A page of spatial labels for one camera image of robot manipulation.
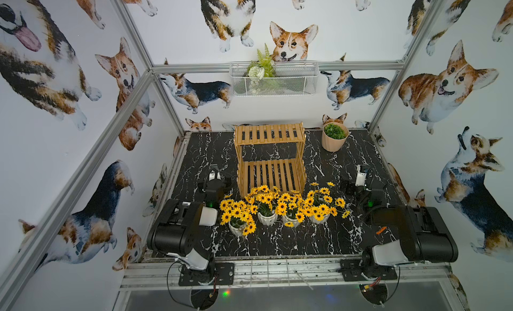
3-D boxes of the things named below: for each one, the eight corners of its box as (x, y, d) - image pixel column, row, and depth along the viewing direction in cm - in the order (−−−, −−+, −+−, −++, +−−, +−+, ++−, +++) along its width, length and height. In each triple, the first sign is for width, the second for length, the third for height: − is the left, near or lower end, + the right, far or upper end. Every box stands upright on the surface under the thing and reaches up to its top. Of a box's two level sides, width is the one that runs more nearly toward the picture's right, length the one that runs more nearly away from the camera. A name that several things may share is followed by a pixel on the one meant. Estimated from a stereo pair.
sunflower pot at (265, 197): (247, 225, 86) (244, 211, 75) (249, 201, 93) (246, 185, 81) (278, 225, 86) (280, 211, 74) (278, 201, 93) (279, 185, 81)
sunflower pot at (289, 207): (276, 230, 84) (277, 218, 74) (276, 205, 91) (277, 191, 81) (300, 230, 84) (304, 218, 74) (298, 205, 91) (301, 191, 81)
